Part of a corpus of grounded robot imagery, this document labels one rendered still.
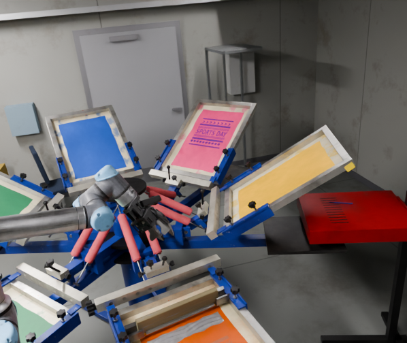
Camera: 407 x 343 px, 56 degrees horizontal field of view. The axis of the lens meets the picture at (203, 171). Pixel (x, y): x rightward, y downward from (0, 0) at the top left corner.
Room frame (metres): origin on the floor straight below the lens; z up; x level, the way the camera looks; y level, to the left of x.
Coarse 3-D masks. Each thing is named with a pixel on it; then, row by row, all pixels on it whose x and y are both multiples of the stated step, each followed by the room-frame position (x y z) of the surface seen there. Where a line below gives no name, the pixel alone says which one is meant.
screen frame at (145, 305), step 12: (180, 288) 1.57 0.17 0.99; (192, 288) 1.57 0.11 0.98; (216, 288) 1.58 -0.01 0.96; (144, 300) 1.50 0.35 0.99; (156, 300) 1.49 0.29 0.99; (168, 300) 1.51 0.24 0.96; (120, 312) 1.43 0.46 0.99; (132, 312) 1.44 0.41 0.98; (240, 312) 1.36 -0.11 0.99; (252, 324) 1.28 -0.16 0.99; (264, 336) 1.21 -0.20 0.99
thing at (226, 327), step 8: (200, 312) 1.42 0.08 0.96; (208, 312) 1.41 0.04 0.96; (184, 320) 1.38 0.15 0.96; (192, 320) 1.38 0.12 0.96; (224, 320) 1.36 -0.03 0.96; (208, 328) 1.32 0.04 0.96; (216, 328) 1.31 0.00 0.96; (224, 328) 1.31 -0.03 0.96; (232, 328) 1.30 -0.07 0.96; (192, 336) 1.28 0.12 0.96; (200, 336) 1.27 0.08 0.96; (208, 336) 1.27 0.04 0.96; (216, 336) 1.27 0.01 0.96; (232, 336) 1.26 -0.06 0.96; (240, 336) 1.25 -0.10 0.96
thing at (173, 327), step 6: (174, 324) 1.36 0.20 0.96; (180, 324) 1.36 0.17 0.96; (162, 330) 1.33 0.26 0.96; (168, 330) 1.33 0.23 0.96; (150, 336) 1.30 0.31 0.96; (156, 336) 1.30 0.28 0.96; (144, 342) 1.27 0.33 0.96; (180, 342) 1.25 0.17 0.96; (186, 342) 1.25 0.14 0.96; (192, 342) 1.24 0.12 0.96
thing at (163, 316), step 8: (192, 296) 1.42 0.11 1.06; (200, 296) 1.41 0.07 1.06; (208, 296) 1.42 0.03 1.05; (216, 296) 1.44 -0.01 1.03; (176, 304) 1.37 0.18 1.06; (184, 304) 1.38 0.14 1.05; (192, 304) 1.39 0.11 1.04; (200, 304) 1.41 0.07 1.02; (208, 304) 1.42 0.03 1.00; (152, 312) 1.34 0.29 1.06; (160, 312) 1.33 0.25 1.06; (168, 312) 1.34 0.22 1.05; (176, 312) 1.36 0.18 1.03; (184, 312) 1.37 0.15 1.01; (136, 320) 1.30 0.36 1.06; (144, 320) 1.30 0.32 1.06; (152, 320) 1.31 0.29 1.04; (160, 320) 1.32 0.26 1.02; (168, 320) 1.34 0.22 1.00; (144, 328) 1.29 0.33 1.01; (152, 328) 1.31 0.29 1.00
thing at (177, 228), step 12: (108, 204) 2.48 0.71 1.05; (180, 228) 2.05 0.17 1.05; (108, 240) 2.03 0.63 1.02; (180, 240) 2.04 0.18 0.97; (84, 252) 1.88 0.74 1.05; (108, 252) 1.96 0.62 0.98; (144, 252) 1.82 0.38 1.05; (84, 264) 1.79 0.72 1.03; (96, 264) 1.82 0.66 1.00; (132, 264) 1.83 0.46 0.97
